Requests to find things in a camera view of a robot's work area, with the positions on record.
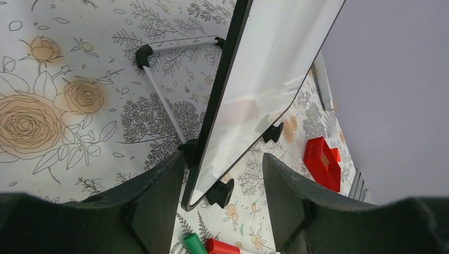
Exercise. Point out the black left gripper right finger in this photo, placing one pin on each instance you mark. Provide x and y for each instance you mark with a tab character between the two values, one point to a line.
309	218

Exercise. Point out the white whiteboard black frame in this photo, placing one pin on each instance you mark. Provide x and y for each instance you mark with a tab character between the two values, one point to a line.
269	49

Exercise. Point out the whiteboard wire stand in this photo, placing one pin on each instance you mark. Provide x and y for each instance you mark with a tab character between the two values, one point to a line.
220	193

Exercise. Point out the red marker pen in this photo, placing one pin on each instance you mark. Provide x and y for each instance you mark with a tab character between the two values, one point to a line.
215	246

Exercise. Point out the green marker pen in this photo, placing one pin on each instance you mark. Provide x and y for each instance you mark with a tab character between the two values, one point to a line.
194	244

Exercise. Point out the silver microphone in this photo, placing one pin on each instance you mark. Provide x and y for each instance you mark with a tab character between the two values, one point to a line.
319	72

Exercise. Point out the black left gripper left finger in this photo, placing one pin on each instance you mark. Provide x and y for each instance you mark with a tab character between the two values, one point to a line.
136	216

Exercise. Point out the red plastic box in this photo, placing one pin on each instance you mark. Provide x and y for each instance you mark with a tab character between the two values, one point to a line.
323	163

